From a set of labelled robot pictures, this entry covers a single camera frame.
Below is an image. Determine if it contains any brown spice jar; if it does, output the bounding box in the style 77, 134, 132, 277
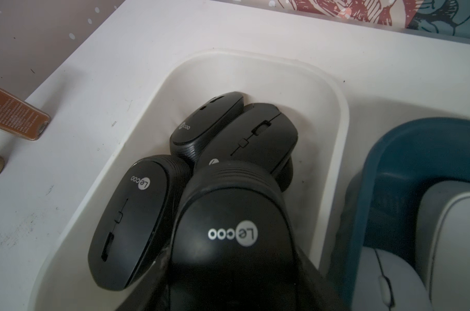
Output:
0, 88, 51, 141

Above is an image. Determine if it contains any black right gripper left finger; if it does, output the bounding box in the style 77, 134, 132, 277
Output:
117, 248, 171, 310

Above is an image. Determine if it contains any white mouse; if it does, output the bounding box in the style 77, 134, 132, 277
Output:
415, 181, 470, 310
352, 247, 433, 310

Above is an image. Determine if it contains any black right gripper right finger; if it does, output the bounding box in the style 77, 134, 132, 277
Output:
296, 248, 348, 310

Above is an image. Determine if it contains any teal storage box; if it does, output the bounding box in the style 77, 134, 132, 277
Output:
327, 117, 470, 305

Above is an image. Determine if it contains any white storage box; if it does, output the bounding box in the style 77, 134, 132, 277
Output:
29, 49, 350, 310

